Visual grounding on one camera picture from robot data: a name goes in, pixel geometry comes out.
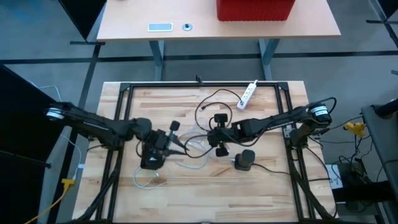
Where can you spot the small black frame clamp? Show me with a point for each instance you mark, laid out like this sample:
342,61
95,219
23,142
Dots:
199,81

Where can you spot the white rectangular device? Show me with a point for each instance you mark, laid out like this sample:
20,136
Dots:
160,27

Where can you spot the white power brick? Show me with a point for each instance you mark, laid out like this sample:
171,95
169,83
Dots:
335,179

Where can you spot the silver frame bracket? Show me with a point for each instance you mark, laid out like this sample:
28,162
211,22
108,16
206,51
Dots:
288,131

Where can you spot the grey cart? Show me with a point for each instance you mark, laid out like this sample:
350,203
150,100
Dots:
385,140

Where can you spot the yellow clamp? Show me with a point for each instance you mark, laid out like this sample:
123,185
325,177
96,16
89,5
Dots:
354,127

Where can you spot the light wood desk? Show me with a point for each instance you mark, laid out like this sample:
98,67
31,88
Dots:
130,18

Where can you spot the white power strip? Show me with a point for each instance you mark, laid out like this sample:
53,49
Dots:
247,95

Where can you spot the red storage bin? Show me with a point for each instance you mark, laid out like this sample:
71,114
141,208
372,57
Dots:
255,9

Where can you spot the black tower power strip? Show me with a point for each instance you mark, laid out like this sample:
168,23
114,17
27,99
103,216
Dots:
245,157

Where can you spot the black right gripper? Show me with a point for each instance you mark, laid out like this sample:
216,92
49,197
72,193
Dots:
221,135

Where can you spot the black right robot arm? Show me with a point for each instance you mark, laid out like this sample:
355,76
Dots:
273,121

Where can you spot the black aluminium table frame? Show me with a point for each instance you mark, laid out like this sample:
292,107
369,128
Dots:
155,84

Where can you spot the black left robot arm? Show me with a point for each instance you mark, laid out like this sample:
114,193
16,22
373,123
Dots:
99,126

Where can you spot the black partition panel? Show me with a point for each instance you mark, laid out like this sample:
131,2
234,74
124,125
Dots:
390,6
25,140
84,15

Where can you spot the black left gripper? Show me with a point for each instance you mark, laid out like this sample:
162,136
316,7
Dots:
160,141

